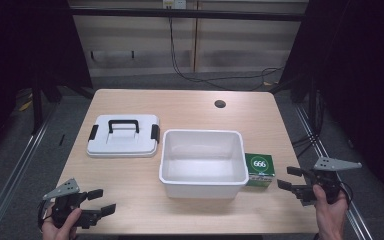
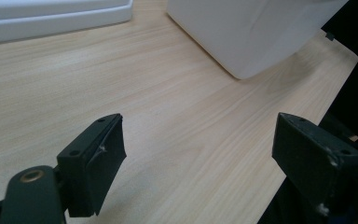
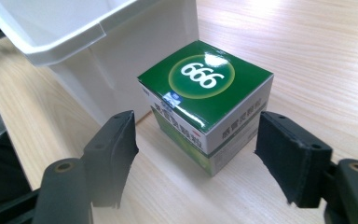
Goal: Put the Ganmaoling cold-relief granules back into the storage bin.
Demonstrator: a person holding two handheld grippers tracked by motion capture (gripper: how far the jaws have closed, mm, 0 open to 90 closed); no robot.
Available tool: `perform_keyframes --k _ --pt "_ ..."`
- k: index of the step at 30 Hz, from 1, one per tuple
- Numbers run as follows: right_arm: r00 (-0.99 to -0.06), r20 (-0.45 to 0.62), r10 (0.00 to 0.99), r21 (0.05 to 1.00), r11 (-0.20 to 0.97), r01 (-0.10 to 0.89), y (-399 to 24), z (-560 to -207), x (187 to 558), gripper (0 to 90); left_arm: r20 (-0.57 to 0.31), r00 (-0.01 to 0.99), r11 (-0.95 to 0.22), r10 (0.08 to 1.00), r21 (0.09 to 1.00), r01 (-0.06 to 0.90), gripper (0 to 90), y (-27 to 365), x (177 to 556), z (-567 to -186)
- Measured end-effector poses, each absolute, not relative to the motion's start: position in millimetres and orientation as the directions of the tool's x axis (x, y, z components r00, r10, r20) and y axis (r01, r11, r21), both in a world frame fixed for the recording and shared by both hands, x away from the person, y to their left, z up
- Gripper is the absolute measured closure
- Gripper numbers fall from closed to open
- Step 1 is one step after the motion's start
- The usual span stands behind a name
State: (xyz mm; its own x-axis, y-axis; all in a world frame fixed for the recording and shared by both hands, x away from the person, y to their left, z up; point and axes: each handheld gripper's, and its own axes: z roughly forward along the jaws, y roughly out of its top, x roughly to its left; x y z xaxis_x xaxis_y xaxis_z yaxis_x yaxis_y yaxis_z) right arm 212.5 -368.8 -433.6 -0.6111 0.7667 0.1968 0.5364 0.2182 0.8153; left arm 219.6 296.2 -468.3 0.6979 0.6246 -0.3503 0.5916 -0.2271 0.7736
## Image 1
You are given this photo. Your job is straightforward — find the black floor cables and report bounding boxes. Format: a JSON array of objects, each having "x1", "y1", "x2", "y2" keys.
[{"x1": 290, "y1": 131, "x2": 323, "y2": 159}]

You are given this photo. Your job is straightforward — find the green cardboard box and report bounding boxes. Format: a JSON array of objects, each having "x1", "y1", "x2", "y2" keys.
[{"x1": 244, "y1": 152, "x2": 277, "y2": 188}]

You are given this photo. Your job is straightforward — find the aluminium floor rail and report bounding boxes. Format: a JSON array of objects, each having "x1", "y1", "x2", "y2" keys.
[
  {"x1": 294, "y1": 103, "x2": 376, "y2": 240},
  {"x1": 0, "y1": 99, "x2": 62, "y2": 240}
]

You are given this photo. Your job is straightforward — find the right hand-held gripper cable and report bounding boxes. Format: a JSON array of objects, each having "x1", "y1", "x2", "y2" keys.
[{"x1": 338, "y1": 180, "x2": 353, "y2": 207}]

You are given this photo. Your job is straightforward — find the black curtain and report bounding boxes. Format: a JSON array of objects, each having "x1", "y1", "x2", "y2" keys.
[
  {"x1": 0, "y1": 0, "x2": 93, "y2": 169},
  {"x1": 269, "y1": 0, "x2": 384, "y2": 209}
]

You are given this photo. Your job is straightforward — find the person's right hand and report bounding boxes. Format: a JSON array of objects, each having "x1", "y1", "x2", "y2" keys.
[{"x1": 312, "y1": 183, "x2": 349, "y2": 234}]

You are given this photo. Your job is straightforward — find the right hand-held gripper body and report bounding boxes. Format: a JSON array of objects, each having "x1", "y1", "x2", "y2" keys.
[{"x1": 292, "y1": 156, "x2": 363, "y2": 207}]

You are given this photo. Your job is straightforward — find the black horizontal frame bar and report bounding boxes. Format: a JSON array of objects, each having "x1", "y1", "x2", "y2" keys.
[{"x1": 69, "y1": 7, "x2": 307, "y2": 22}]

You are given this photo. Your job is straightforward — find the white lid with black handle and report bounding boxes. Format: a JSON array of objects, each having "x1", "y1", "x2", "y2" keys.
[{"x1": 86, "y1": 113, "x2": 161, "y2": 159}]

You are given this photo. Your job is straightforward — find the white plastic storage bin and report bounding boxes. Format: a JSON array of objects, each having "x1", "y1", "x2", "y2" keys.
[{"x1": 158, "y1": 128, "x2": 250, "y2": 200}]

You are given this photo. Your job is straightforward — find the person's left hand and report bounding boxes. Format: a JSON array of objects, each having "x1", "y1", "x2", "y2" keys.
[{"x1": 41, "y1": 207, "x2": 83, "y2": 240}]

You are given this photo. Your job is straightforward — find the black hanging wall cable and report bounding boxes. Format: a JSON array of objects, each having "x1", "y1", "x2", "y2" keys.
[{"x1": 168, "y1": 16, "x2": 285, "y2": 92}]

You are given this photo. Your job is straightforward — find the hand-held gripper cable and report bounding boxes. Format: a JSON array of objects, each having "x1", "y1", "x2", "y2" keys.
[
  {"x1": 37, "y1": 199, "x2": 53, "y2": 232},
  {"x1": 338, "y1": 180, "x2": 353, "y2": 207}
]

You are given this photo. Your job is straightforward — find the yellow floor tape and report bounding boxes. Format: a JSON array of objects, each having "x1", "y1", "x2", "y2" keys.
[{"x1": 18, "y1": 99, "x2": 34, "y2": 113}]

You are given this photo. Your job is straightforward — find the left hand-held gripper cable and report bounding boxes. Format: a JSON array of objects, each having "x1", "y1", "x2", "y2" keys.
[{"x1": 37, "y1": 199, "x2": 53, "y2": 232}]

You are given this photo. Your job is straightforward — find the black metal stand post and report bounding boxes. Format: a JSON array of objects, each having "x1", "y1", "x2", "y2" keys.
[{"x1": 30, "y1": 84, "x2": 45, "y2": 136}]

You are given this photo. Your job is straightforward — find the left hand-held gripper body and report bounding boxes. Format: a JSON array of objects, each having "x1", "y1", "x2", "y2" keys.
[{"x1": 38, "y1": 178, "x2": 103, "y2": 231}]

